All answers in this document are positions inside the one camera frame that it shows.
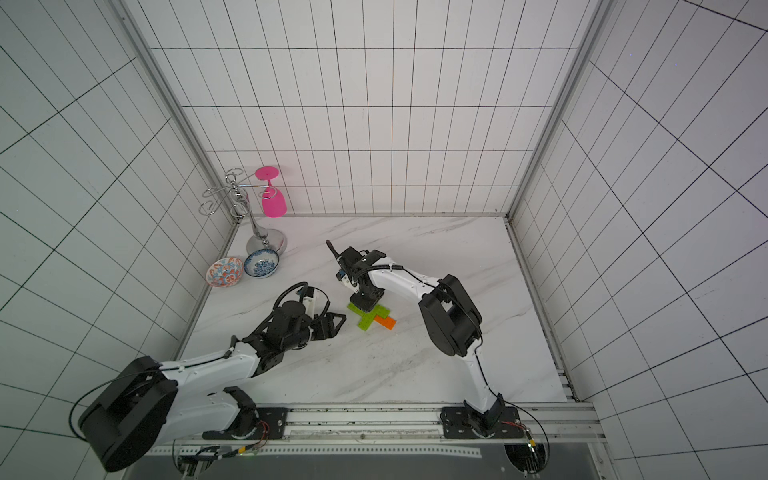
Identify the pink wine glass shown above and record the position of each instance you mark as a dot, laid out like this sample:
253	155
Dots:
273	202

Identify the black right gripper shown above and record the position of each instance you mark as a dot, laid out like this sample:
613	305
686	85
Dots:
365	299

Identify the chrome glass holder stand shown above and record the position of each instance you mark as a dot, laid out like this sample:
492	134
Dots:
240	191

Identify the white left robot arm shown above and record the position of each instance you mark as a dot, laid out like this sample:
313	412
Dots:
151	403

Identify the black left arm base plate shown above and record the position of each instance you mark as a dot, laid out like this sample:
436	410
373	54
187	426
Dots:
262	423

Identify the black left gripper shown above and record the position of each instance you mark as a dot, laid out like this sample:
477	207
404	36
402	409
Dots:
329	323

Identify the green lego brick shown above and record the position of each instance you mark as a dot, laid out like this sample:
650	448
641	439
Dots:
381	311
356	310
365	322

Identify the orange patterned ceramic bowl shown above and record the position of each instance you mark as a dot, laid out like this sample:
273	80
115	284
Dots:
225	272

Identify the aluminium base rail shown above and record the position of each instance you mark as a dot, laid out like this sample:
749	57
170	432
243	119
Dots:
377	427

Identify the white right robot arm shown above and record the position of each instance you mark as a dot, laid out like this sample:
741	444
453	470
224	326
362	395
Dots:
452	320

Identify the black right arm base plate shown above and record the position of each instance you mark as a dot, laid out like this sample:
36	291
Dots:
463	423

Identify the blue floral ceramic bowl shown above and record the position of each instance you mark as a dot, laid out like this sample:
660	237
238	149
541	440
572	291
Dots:
261	263

